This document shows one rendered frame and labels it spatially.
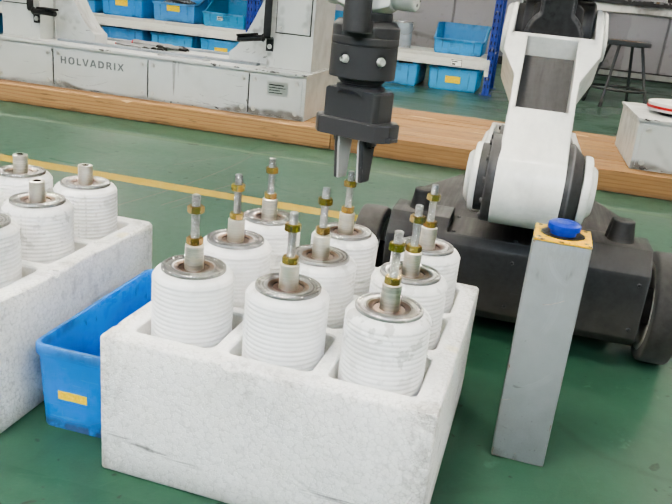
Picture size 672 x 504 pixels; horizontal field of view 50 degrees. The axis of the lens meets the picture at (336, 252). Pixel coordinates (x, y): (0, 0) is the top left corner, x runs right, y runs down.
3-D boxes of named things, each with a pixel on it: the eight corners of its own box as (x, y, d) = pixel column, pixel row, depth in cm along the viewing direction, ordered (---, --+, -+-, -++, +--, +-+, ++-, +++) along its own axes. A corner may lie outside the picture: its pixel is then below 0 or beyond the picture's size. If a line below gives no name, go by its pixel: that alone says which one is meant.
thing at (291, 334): (250, 398, 93) (258, 267, 87) (323, 411, 92) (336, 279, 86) (226, 439, 84) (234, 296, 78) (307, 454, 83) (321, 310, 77)
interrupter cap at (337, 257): (339, 273, 89) (339, 268, 88) (281, 262, 91) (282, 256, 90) (356, 255, 96) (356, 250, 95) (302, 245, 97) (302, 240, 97)
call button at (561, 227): (546, 230, 93) (549, 215, 92) (578, 236, 92) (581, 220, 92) (545, 239, 90) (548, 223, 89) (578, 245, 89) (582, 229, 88)
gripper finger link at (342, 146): (348, 175, 103) (352, 131, 101) (335, 178, 101) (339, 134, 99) (339, 172, 104) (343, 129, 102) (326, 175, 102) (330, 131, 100)
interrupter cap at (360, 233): (374, 244, 100) (374, 240, 100) (319, 240, 100) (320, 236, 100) (368, 228, 108) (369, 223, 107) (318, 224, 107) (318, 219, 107)
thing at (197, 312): (136, 395, 91) (137, 261, 85) (202, 376, 97) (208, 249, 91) (173, 432, 85) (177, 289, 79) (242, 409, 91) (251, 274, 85)
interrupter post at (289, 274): (280, 284, 84) (282, 257, 83) (300, 287, 83) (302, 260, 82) (275, 292, 81) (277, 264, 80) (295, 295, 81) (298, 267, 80)
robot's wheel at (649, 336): (624, 333, 142) (648, 236, 136) (651, 338, 141) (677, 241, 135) (637, 379, 124) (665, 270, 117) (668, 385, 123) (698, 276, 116)
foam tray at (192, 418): (234, 339, 124) (239, 239, 118) (461, 391, 114) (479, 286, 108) (100, 467, 88) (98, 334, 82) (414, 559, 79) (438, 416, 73)
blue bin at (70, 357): (147, 333, 123) (148, 267, 119) (207, 346, 120) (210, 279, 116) (33, 425, 95) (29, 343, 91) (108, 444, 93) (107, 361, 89)
